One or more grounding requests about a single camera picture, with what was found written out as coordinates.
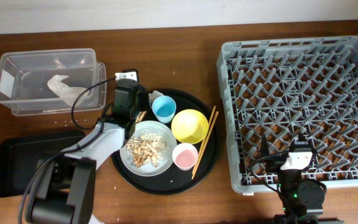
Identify gold snack wrapper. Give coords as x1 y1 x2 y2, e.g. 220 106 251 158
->
135 111 147 123

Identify white napkin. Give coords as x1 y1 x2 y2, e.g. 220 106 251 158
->
47 75 86 106

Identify pink plastic cup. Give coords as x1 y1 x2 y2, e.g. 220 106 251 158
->
172 143 198 170

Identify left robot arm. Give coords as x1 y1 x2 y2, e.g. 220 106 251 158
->
17 78 150 223

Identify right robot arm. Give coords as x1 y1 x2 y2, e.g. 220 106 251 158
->
255 133 343 224

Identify grey dishwasher rack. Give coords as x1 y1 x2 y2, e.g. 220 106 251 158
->
216 35 358 195

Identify clear plastic waste bin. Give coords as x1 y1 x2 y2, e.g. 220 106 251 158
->
0 49 106 116

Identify small white paper scrap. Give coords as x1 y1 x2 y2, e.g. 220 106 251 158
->
149 90 163 104

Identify blue plastic cup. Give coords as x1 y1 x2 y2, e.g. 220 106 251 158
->
152 96 177 124

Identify food scraps on plate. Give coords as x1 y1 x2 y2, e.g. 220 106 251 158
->
125 133 168 167

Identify grey plate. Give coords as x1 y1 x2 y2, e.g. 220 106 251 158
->
120 121 177 177

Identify right wooden chopstick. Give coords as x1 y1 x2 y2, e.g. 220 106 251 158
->
195 111 219 175

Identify wooden chopstick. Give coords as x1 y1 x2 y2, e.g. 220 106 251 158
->
191 106 216 179
195 111 219 175

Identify round black serving tray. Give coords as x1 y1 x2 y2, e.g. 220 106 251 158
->
111 89 221 195

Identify left wooden chopstick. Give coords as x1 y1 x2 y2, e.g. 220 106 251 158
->
191 106 216 179

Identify yellow plastic bowl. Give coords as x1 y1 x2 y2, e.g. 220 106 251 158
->
171 109 209 144

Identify black rectangular tray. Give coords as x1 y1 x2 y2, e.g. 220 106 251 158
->
0 130 85 198

